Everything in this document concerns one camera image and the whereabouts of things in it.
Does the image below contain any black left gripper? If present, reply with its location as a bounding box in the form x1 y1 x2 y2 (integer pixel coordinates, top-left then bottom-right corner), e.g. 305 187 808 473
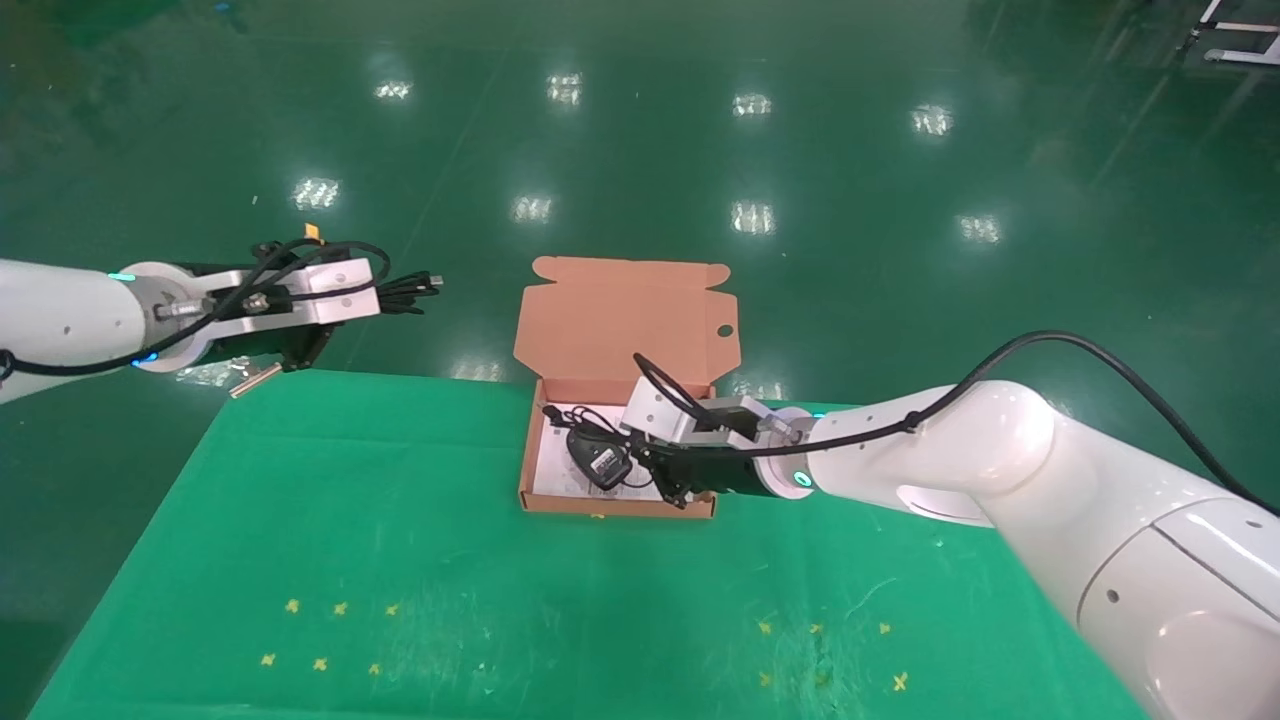
198 320 339 375

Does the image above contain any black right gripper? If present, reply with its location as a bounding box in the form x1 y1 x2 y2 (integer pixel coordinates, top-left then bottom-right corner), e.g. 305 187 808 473
626 438 803 510

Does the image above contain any black wired computer mouse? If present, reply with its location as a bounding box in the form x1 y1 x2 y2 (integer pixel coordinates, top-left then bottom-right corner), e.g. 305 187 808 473
542 402 663 494

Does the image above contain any black data cable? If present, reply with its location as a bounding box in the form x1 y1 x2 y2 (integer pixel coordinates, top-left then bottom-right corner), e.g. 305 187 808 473
371 271 445 318

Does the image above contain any orange cardboard box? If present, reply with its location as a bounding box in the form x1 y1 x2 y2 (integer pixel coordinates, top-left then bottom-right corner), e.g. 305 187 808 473
512 256 742 520

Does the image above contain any silver binder clip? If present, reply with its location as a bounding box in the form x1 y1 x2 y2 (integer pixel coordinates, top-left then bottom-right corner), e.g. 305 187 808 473
227 359 285 400

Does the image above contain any white printed paper sheet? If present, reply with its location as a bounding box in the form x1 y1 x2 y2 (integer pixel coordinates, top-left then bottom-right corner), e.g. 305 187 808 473
532 402 669 502

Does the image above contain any green table mat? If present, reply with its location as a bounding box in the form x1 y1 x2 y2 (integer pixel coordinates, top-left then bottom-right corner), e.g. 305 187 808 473
27 367 1153 720

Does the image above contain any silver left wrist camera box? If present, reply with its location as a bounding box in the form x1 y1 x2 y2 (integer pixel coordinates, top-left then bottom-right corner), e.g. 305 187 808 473
150 257 384 330

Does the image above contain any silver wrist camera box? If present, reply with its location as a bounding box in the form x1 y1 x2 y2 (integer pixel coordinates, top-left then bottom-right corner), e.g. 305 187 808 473
150 257 384 330
619 377 807 447

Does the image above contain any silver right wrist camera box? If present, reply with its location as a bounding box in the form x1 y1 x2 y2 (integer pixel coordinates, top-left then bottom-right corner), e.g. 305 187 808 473
619 377 807 447

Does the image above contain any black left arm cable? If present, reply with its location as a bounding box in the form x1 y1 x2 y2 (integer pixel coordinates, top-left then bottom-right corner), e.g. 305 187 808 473
0 222 394 381

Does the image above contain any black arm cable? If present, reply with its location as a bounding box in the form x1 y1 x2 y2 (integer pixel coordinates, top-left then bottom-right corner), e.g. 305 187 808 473
632 331 1280 517
0 222 394 381

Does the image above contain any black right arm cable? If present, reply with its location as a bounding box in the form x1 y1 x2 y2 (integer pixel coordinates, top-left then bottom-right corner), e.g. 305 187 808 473
632 331 1280 517

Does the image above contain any grey metal frame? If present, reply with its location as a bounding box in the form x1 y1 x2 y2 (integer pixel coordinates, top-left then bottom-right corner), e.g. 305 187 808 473
1184 0 1280 70

